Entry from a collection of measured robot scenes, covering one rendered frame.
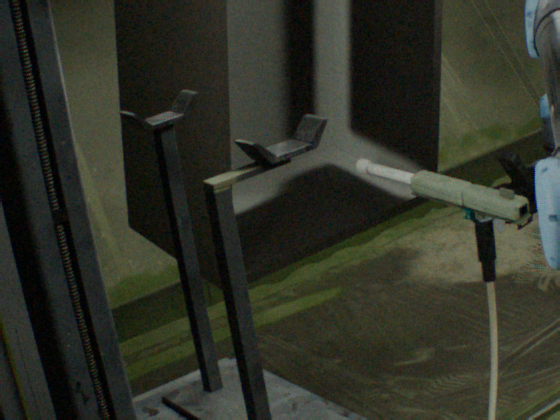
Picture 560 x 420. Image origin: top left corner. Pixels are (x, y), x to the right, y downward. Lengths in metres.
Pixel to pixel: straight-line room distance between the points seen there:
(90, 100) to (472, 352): 1.29
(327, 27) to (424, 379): 0.86
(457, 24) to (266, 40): 1.53
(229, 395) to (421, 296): 2.00
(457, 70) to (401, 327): 1.22
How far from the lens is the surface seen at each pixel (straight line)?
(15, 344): 1.55
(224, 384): 1.27
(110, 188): 3.25
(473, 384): 2.74
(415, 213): 3.71
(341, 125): 2.87
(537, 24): 2.02
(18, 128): 0.94
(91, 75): 3.38
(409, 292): 3.24
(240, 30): 2.61
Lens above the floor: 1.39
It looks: 20 degrees down
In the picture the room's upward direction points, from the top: 9 degrees counter-clockwise
